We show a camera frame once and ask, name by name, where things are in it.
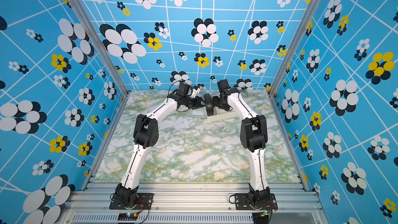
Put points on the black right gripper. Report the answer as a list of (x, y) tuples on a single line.
[(215, 99)]

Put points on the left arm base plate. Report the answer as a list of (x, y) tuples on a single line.
[(137, 201)]

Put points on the aluminium corner post right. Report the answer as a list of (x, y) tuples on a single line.
[(297, 37)]

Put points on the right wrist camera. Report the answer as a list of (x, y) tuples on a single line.
[(223, 87)]

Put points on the left controller board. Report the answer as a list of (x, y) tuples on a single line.
[(127, 217)]

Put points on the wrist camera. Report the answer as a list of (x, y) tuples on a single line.
[(223, 87), (185, 90)]

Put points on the white compartment storage tray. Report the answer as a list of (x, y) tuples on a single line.
[(220, 114)]

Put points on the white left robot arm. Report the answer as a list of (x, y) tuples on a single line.
[(146, 135)]

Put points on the aluminium front rail frame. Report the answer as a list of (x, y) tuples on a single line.
[(195, 203)]

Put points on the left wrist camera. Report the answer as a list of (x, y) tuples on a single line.
[(185, 90)]

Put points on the aluminium corner post left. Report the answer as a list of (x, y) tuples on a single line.
[(84, 19)]

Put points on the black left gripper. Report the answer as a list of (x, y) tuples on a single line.
[(198, 103)]

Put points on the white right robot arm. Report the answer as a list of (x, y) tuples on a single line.
[(253, 137)]

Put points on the controller board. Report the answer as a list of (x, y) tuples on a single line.
[(127, 217), (260, 218)]

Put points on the black belt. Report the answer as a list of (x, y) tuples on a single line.
[(210, 110)]

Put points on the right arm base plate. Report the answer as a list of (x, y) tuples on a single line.
[(245, 202)]

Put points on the right controller board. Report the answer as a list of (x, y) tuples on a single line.
[(260, 218)]

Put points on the aluminium corner post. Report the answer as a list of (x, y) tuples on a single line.
[(84, 19), (297, 37)]

